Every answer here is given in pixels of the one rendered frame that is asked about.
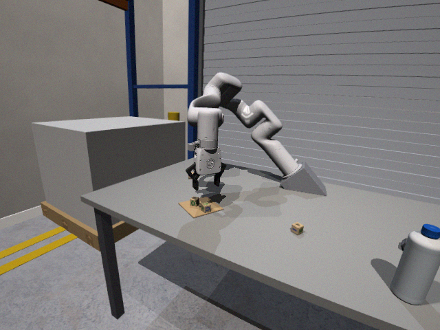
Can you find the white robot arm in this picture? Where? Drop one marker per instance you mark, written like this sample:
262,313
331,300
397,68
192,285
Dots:
219,92

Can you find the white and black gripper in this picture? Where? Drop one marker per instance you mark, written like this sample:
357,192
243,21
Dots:
207,161

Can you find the tan flat mat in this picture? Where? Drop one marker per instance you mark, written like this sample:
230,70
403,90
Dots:
195,211

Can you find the white bottle with blue cap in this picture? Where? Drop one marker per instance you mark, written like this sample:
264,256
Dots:
418,265

